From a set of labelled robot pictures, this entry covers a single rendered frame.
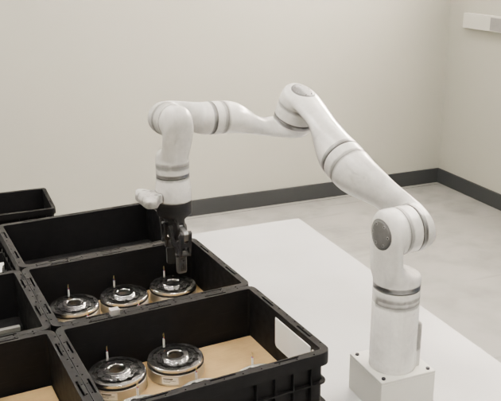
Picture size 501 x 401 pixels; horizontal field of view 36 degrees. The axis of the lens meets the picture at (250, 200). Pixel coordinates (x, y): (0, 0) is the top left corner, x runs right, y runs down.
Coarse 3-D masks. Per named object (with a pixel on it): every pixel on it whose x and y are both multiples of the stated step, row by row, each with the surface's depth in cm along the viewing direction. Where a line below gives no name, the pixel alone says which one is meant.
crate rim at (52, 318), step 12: (192, 240) 177; (108, 252) 171; (120, 252) 171; (132, 252) 172; (204, 252) 171; (48, 264) 164; (60, 264) 165; (24, 276) 159; (240, 276) 158; (36, 288) 153; (228, 288) 152; (168, 300) 147; (48, 312) 143; (108, 312) 143; (120, 312) 143; (60, 324) 138
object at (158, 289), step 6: (162, 276) 175; (168, 276) 175; (174, 276) 175; (180, 276) 175; (186, 276) 175; (156, 282) 172; (186, 282) 171; (192, 282) 171; (150, 288) 169; (156, 288) 169; (162, 288) 169; (168, 288) 169; (174, 288) 169; (180, 288) 168; (186, 288) 169; (192, 288) 169; (162, 294) 166; (168, 294) 166; (174, 294) 166; (180, 294) 167
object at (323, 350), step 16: (240, 288) 152; (256, 288) 152; (176, 304) 146; (272, 304) 145; (96, 320) 140; (112, 320) 140; (288, 320) 139; (64, 336) 134; (304, 336) 134; (320, 352) 128; (80, 368) 124; (256, 368) 123; (272, 368) 124; (288, 368) 125; (304, 368) 127; (192, 384) 119; (208, 384) 119; (224, 384) 120; (240, 384) 122; (256, 384) 123; (96, 400) 115; (144, 400) 115; (160, 400) 116; (176, 400) 117; (192, 400) 118
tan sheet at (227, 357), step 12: (204, 348) 150; (216, 348) 150; (228, 348) 150; (240, 348) 150; (252, 348) 149; (204, 360) 145; (216, 360) 145; (228, 360) 145; (240, 360) 145; (264, 360) 145; (276, 360) 145; (204, 372) 141; (216, 372) 141; (228, 372) 141; (156, 384) 138
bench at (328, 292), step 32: (256, 224) 253; (288, 224) 253; (224, 256) 228; (256, 256) 227; (288, 256) 227; (320, 256) 227; (288, 288) 206; (320, 288) 206; (352, 288) 206; (320, 320) 189; (352, 320) 188; (352, 352) 173; (448, 352) 173; (480, 352) 173; (320, 384) 161; (448, 384) 161; (480, 384) 161
